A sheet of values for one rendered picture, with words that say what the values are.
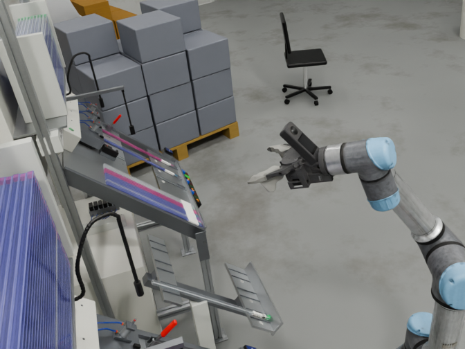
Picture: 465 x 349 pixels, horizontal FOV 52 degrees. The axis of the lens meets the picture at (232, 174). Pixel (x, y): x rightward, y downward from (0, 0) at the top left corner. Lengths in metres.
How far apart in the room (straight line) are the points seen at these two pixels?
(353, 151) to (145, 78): 2.86
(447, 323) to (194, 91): 3.02
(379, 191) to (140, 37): 2.83
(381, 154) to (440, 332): 0.68
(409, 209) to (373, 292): 1.59
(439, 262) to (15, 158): 1.11
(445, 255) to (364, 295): 1.51
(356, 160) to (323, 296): 1.85
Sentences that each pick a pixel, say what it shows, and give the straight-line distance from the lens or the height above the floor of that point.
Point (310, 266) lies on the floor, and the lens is 3.07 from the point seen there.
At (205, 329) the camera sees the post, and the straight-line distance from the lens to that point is 1.92.
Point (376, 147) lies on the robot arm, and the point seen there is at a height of 1.59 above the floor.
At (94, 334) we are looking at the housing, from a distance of 1.25.
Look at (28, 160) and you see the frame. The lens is 1.10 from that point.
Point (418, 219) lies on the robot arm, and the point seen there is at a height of 1.27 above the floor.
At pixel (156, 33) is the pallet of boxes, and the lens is 3.79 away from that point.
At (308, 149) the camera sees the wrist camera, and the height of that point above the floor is 1.55.
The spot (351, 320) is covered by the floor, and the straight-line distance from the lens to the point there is 2.80.
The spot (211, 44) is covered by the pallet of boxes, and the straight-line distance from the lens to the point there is 4.05.
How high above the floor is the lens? 2.15
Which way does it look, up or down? 33 degrees down
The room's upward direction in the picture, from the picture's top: 7 degrees counter-clockwise
